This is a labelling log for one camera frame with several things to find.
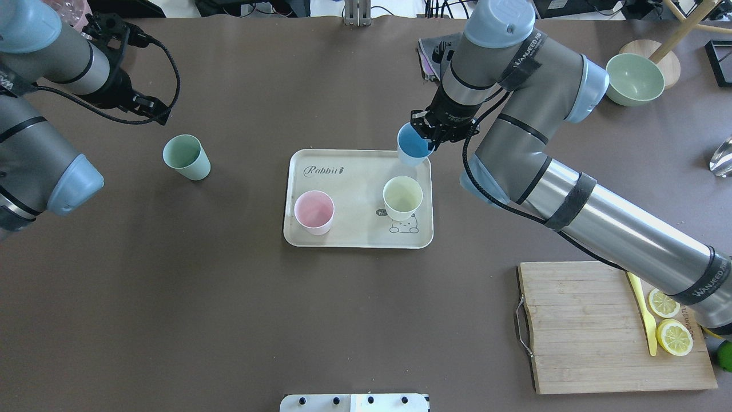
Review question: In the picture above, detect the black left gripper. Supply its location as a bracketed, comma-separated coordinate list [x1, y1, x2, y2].
[80, 13, 172, 125]

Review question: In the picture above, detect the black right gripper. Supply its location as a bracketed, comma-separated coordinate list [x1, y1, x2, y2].
[410, 94, 481, 150]

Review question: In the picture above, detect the blue cup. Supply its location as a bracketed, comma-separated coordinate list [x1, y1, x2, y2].
[397, 123, 432, 167]

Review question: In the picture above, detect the cream white cup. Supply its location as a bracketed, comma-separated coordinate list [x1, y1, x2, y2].
[383, 176, 423, 221]

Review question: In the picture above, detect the green cup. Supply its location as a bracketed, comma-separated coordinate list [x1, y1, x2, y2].
[162, 134, 212, 181]

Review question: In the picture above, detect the pink cup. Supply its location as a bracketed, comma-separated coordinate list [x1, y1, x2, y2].
[295, 190, 335, 235]

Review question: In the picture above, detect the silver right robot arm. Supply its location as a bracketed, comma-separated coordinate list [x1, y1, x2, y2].
[410, 1, 731, 340]

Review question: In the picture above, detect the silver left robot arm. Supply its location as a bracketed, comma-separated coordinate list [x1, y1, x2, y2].
[1, 1, 173, 239]

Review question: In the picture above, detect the cream rabbit tray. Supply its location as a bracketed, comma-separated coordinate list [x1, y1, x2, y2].
[283, 149, 434, 249]

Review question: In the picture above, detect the mirror tray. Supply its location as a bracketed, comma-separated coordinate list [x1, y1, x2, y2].
[704, 40, 731, 87]

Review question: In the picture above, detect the pink mixing bowl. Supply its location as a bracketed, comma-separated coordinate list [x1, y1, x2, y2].
[43, 1, 92, 31]

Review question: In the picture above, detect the grey folded cloth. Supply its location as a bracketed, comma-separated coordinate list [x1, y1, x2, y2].
[417, 31, 463, 82]

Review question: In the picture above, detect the green bowl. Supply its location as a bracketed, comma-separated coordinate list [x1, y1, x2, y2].
[606, 54, 666, 107]

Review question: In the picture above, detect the wooden cup stand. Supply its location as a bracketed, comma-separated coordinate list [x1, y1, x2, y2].
[619, 1, 730, 90]

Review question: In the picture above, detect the yellow plastic knife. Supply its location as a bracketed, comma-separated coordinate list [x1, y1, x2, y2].
[626, 271, 658, 356]

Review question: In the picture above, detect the bamboo cutting board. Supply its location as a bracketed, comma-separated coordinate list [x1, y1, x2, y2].
[518, 262, 717, 395]

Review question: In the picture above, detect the clear glass tumbler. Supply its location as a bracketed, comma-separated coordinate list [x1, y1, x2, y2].
[709, 136, 732, 178]

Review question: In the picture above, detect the lemon half left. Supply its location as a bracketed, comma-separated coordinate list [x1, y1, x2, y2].
[647, 288, 681, 319]

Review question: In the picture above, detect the lemon half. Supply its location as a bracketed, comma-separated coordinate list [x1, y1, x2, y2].
[647, 288, 681, 319]
[656, 319, 694, 356]

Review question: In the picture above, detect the lemon half right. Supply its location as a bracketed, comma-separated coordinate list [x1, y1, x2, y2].
[656, 319, 694, 356]

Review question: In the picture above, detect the green lime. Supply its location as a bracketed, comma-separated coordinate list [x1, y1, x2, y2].
[715, 340, 732, 373]

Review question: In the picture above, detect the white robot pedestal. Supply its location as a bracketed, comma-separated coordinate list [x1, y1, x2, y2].
[279, 392, 431, 411]

